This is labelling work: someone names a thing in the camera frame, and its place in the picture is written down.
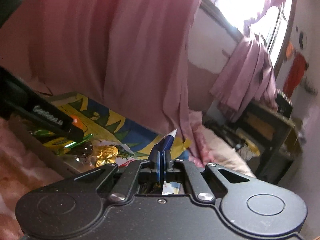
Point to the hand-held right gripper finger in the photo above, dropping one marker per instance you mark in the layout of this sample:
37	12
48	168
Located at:
166	166
160	165

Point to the white and red snack packet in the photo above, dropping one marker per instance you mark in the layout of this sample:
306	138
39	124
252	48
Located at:
126	157

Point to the green snack packet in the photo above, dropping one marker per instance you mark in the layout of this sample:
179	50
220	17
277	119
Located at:
53	143

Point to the gold snack packet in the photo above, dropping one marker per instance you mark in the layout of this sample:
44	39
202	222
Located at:
106	155

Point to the black and white snack packet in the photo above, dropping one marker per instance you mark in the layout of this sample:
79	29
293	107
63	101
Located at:
85	151

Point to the yellow tape strip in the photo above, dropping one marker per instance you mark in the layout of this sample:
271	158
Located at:
181	146

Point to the crumpled pink white blanket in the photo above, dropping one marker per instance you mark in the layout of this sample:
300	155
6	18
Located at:
220	155

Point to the large pink curtain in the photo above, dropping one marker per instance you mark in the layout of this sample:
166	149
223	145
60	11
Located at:
100	42

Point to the wooden side table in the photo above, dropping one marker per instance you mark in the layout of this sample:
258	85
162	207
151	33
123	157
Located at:
265	130

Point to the tied pink curtain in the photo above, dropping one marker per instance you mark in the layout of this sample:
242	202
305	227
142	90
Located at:
240	80

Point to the black box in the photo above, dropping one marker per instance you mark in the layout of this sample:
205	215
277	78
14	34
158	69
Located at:
283	105

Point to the red hanging cloth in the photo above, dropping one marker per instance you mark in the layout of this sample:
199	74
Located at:
296	75

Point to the bright window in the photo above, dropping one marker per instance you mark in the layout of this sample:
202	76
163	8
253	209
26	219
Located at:
237	2

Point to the orange wall ornament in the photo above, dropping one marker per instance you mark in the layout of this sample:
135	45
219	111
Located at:
289	51

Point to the dark round wall fixture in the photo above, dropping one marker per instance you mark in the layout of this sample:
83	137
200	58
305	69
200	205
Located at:
303	40

